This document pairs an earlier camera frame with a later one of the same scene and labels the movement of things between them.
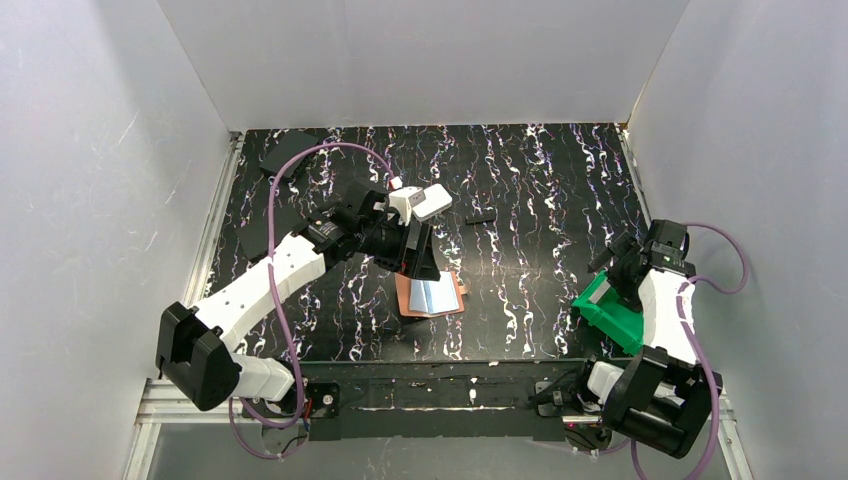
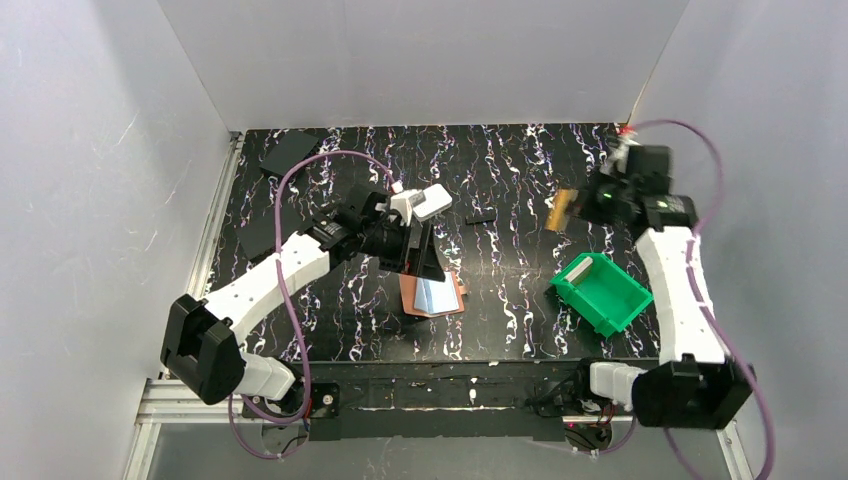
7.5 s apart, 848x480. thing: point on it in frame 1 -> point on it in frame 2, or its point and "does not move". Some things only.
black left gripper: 408,245 does not move
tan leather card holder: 428,298 does not move
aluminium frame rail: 154,413 does not move
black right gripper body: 619,268 -> 584,203
